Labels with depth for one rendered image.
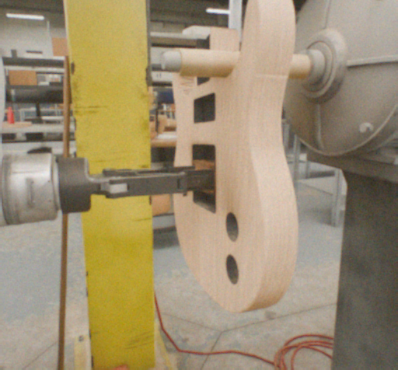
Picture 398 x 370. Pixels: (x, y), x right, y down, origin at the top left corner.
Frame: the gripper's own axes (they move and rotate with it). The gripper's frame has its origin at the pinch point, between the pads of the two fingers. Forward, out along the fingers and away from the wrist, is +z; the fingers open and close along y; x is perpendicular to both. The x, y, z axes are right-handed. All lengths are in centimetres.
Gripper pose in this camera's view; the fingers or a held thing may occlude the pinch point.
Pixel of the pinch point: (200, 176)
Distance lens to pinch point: 51.3
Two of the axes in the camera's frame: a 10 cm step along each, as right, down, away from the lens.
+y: 3.4, 0.7, -9.4
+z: 9.4, -0.5, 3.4
